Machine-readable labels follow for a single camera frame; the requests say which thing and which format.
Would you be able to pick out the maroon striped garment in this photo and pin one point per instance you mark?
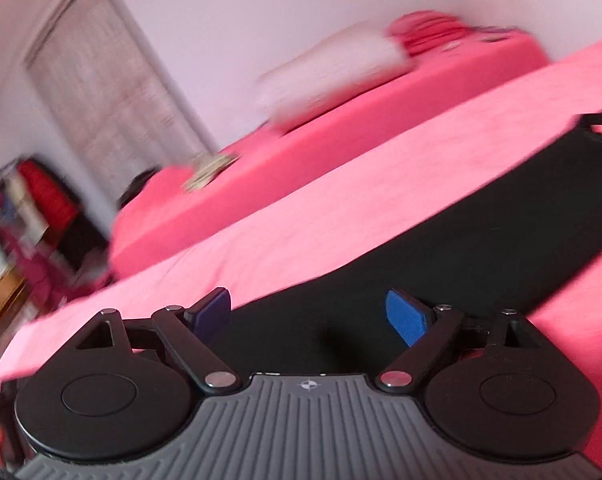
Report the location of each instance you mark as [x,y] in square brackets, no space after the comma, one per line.
[41,270]

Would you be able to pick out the folded red blanket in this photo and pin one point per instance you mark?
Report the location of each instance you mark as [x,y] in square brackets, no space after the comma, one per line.
[431,32]

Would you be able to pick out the patterned beige curtain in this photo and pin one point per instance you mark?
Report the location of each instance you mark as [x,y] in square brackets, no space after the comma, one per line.
[111,85]

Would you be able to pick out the beige garment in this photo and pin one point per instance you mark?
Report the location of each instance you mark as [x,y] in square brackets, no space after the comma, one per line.
[208,170]

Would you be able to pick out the pink bed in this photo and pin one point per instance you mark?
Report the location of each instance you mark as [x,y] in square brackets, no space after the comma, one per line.
[331,135]

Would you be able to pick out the pale pink pillow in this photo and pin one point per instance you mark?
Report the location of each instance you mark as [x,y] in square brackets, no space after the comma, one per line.
[331,80]

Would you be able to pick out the wooden furniture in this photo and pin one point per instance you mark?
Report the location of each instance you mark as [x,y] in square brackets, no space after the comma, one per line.
[3,305]

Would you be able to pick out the red padded vest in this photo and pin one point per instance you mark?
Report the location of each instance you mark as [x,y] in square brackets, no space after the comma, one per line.
[46,192]

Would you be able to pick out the dark green garment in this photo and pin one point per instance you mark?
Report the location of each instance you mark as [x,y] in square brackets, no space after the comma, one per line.
[138,187]

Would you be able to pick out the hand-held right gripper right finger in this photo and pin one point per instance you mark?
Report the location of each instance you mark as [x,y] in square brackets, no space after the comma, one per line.
[406,317]

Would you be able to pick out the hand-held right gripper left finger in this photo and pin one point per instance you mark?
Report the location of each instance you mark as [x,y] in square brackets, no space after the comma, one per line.
[211,312]

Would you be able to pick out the black knit pants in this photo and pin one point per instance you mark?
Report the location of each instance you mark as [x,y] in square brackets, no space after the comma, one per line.
[431,240]

